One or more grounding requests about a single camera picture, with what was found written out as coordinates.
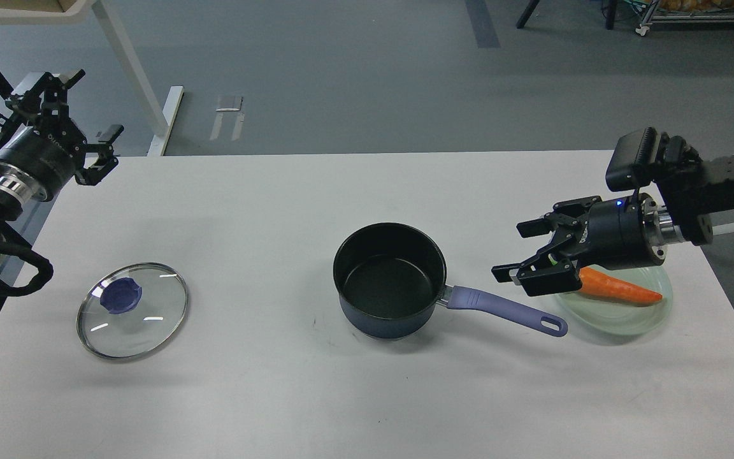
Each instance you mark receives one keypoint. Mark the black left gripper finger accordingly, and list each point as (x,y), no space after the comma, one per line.
(41,103)
(106,160)

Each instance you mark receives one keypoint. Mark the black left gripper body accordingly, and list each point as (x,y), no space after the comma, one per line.
(35,166)

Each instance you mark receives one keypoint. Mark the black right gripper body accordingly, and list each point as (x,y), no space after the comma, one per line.
(615,236)

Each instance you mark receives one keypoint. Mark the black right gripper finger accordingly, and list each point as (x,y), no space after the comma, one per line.
(550,271)
(570,216)

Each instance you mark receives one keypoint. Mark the blue saucepan with handle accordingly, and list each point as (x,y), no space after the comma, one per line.
(390,277)

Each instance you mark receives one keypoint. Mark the glass pot lid blue knob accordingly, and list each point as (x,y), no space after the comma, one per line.
(133,311)

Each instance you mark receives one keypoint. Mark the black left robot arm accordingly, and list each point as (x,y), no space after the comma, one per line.
(24,251)

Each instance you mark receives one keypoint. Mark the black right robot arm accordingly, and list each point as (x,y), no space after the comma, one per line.
(668,196)

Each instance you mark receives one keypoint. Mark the orange toy carrot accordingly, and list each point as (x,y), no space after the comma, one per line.
(604,286)

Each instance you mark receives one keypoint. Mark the clear green glass plate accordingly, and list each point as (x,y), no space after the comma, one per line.
(622,317)

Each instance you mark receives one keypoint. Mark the wheeled metal cart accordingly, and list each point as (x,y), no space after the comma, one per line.
(684,12)

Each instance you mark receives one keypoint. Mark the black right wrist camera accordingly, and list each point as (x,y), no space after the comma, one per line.
(630,165)

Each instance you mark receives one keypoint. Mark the white desk frame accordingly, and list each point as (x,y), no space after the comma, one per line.
(160,116)

